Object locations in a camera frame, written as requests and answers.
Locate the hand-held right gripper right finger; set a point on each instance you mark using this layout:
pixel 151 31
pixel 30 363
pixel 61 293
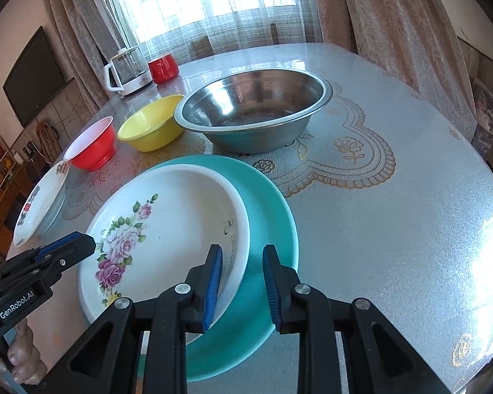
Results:
pixel 270 287

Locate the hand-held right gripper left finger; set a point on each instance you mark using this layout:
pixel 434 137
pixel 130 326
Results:
pixel 213 287

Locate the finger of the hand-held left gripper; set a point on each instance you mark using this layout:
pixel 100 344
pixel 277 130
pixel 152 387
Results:
pixel 72 254
pixel 53 247

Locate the teal plate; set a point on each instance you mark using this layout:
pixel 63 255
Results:
pixel 267 213

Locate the large white floral plate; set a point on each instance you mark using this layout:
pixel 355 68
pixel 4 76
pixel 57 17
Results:
pixel 168 221

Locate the red plastic bowl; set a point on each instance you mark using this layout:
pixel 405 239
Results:
pixel 94 152

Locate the yellow plastic bowl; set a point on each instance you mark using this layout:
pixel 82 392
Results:
pixel 152 135

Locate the stainless steel basin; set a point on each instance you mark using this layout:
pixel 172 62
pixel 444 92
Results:
pixel 250 102

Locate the person's left hand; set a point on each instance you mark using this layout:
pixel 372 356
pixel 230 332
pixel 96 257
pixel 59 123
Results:
pixel 24 353

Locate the small white floral plate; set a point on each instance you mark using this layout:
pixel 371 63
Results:
pixel 41 201

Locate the wooden cabinet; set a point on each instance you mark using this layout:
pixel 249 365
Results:
pixel 8 180

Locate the lace patterned tablecloth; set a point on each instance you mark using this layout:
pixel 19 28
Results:
pixel 394 234

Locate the white glass kettle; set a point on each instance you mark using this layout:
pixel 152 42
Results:
pixel 127 69

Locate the red mug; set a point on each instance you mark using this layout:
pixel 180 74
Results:
pixel 162 72

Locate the beige patterned curtain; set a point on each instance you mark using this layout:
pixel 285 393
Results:
pixel 78 28
pixel 394 28

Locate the wooden chair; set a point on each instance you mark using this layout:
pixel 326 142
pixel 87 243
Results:
pixel 201 47

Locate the white sheer curtain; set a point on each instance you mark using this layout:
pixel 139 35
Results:
pixel 230 8

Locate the printed cloth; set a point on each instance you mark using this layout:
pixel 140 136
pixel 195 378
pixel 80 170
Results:
pixel 489 111

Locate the wall television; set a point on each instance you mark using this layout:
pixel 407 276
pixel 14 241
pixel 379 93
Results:
pixel 33 78

